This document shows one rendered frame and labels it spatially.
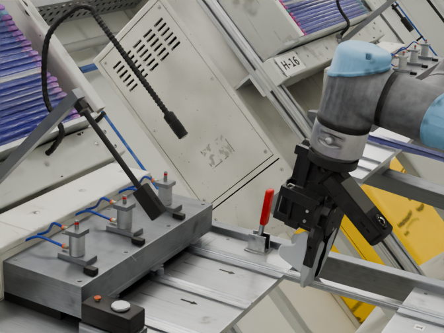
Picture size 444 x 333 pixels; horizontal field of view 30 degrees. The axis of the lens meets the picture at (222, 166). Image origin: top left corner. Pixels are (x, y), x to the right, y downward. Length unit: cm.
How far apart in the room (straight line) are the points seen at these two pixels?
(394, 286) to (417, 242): 301
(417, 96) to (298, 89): 141
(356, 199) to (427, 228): 332
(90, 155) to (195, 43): 85
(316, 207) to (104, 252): 30
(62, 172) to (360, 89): 54
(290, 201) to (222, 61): 112
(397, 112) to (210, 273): 38
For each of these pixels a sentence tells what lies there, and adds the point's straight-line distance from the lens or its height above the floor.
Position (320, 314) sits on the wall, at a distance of 431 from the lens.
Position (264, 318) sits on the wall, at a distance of 397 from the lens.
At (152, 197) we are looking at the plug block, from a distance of 107.
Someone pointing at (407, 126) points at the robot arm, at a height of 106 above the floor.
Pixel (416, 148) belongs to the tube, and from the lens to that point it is 155.
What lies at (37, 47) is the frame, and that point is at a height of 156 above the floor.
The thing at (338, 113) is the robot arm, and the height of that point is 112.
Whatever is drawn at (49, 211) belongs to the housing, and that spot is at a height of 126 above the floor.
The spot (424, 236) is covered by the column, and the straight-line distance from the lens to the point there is 439.
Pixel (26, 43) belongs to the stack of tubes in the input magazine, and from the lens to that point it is 148.
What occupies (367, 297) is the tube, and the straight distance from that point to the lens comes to 120.
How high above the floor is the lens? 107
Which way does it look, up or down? 4 degrees up
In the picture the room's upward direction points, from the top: 36 degrees counter-clockwise
